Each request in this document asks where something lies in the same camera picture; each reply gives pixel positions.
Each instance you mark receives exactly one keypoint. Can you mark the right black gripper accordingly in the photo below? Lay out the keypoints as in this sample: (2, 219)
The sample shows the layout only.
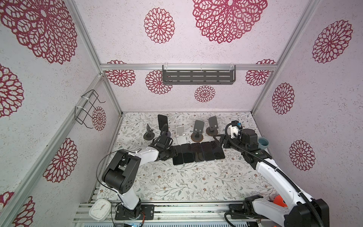
(225, 138)

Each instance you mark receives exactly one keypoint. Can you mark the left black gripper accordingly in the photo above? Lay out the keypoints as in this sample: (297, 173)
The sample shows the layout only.
(174, 153)

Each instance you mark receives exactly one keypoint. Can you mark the black smartphone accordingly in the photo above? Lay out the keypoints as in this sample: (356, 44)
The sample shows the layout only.
(187, 153)
(163, 122)
(197, 152)
(178, 158)
(217, 150)
(207, 151)

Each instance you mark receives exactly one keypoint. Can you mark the black phone stand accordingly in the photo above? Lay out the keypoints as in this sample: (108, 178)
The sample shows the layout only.
(149, 135)

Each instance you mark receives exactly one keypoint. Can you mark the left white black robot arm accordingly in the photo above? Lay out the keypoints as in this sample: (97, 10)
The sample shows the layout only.
(121, 172)

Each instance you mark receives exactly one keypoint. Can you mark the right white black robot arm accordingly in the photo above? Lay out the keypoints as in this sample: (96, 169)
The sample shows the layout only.
(300, 210)

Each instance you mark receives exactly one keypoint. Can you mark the wooden base phone stand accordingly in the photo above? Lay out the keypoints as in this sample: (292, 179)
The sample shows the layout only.
(197, 132)

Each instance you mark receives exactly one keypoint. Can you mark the teal ceramic cup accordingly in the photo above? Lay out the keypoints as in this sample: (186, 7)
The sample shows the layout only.
(263, 143)

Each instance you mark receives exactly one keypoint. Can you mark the red shark plush toy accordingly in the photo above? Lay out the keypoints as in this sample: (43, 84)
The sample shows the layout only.
(279, 201)

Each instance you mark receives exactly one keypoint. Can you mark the white alarm clock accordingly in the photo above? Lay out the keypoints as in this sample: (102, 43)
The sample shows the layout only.
(100, 210)

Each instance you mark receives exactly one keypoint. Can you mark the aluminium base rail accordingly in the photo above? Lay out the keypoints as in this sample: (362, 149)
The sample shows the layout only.
(195, 211)

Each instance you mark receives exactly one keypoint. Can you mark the grey wall shelf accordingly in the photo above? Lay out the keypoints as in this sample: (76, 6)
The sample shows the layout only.
(198, 77)

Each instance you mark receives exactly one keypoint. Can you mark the black wire wall rack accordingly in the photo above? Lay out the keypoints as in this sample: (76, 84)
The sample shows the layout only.
(84, 110)

